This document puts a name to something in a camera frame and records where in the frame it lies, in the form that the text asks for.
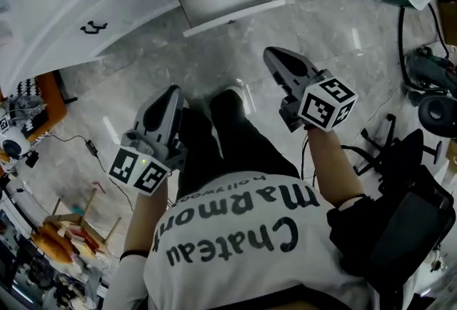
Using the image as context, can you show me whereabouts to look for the black hose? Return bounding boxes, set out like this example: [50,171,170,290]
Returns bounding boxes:
[396,3,457,91]

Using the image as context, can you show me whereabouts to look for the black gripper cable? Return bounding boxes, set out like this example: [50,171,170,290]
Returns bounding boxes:
[298,126,319,189]

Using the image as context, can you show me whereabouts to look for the person's left forearm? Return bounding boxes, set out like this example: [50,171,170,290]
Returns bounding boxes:
[120,176,171,256]

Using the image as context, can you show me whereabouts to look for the person's black trousers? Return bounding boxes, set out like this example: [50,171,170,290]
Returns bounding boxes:
[176,89,301,201]

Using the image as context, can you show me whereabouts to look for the black power cable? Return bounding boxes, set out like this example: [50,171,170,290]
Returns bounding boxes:
[45,133,136,211]

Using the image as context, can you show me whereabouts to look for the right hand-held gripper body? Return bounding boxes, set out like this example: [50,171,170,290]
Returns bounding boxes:
[278,69,359,133]

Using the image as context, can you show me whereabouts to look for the red book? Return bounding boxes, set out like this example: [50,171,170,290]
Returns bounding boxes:
[67,226,101,253]

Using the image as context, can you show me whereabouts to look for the wooden stool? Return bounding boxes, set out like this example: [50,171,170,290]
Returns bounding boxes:
[41,189,123,253]

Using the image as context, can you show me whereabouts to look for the black shoulder pack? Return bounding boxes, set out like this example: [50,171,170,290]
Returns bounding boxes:
[326,194,383,272]

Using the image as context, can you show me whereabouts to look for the grey knitted cloth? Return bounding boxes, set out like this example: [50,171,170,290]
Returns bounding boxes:
[6,93,48,124]

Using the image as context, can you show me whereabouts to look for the person's right forearm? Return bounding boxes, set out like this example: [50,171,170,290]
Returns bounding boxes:
[305,126,367,211]

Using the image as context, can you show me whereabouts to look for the striped black-white blanket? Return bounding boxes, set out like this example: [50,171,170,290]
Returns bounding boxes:
[14,76,51,140]

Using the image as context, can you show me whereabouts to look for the cardboard box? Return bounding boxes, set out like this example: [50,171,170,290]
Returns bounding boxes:
[436,0,457,49]

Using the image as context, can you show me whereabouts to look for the person's white printed shirt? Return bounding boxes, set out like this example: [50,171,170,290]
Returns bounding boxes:
[106,171,380,310]

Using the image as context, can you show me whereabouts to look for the orange cushion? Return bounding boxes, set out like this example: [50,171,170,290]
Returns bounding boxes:
[30,222,75,266]

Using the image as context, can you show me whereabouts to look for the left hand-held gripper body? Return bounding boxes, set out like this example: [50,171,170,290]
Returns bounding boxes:
[108,129,187,197]

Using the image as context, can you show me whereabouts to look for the black equipment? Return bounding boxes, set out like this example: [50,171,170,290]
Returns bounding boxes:
[0,229,90,310]

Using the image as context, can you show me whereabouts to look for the black plug block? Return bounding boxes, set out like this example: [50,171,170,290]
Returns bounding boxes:
[24,151,40,169]

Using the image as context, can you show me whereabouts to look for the orange sofa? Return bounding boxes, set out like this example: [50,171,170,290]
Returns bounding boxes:
[0,71,69,174]

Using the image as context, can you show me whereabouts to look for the black office chair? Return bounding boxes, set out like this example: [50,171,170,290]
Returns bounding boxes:
[341,114,457,289]

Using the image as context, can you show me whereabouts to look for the person's shoe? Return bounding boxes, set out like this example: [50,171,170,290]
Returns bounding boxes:
[224,84,248,104]

